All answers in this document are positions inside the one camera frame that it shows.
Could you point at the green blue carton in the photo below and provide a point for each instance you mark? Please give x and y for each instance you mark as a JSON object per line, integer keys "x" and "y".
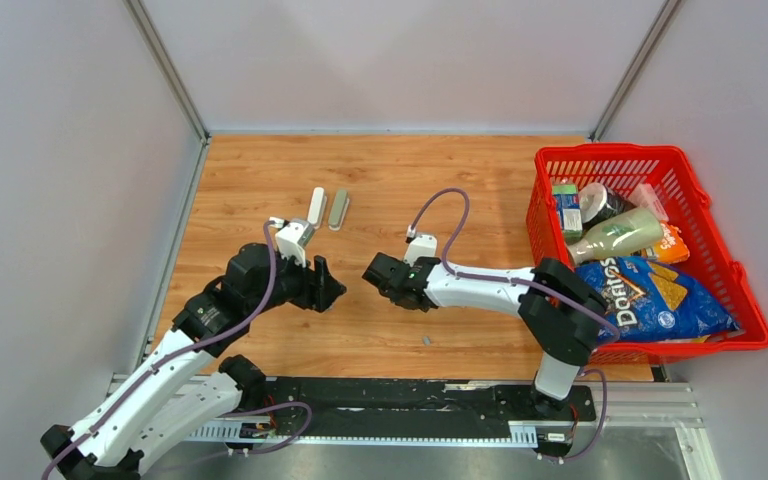
{"x": 568, "y": 211}

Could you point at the white stapler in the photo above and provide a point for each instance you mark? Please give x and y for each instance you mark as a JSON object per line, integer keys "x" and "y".
{"x": 317, "y": 207}

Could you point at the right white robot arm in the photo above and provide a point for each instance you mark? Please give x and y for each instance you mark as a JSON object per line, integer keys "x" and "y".
{"x": 563, "y": 313}

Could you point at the white wrapped packet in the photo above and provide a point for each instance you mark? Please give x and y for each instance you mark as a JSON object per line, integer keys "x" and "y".
{"x": 644, "y": 196}

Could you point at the black white round can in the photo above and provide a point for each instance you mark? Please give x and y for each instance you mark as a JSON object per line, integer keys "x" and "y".
{"x": 599, "y": 203}

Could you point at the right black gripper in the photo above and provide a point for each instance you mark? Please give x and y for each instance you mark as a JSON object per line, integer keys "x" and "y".
{"x": 393, "y": 300}

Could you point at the orange snack bag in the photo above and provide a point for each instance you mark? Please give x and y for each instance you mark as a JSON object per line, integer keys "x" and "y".
{"x": 670, "y": 249}

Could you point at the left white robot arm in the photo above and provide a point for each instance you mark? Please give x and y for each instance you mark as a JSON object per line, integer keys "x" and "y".
{"x": 144, "y": 418}

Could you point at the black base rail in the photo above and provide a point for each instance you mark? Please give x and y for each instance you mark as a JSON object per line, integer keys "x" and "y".
{"x": 410, "y": 409}

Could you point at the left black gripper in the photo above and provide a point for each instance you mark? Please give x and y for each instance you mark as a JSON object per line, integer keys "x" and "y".
{"x": 319, "y": 287}

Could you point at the red plastic basket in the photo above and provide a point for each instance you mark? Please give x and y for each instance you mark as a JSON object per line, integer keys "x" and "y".
{"x": 622, "y": 167}

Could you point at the pale green bottle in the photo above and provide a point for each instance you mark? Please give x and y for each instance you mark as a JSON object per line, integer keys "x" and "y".
{"x": 621, "y": 235}

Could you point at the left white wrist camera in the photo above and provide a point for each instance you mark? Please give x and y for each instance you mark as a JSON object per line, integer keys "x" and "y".
{"x": 291, "y": 239}

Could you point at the blue Doritos chip bag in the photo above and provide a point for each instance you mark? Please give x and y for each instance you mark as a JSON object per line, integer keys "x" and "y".
{"x": 648, "y": 301}

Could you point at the grey green stapler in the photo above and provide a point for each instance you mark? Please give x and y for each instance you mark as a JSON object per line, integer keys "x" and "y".
{"x": 338, "y": 210}

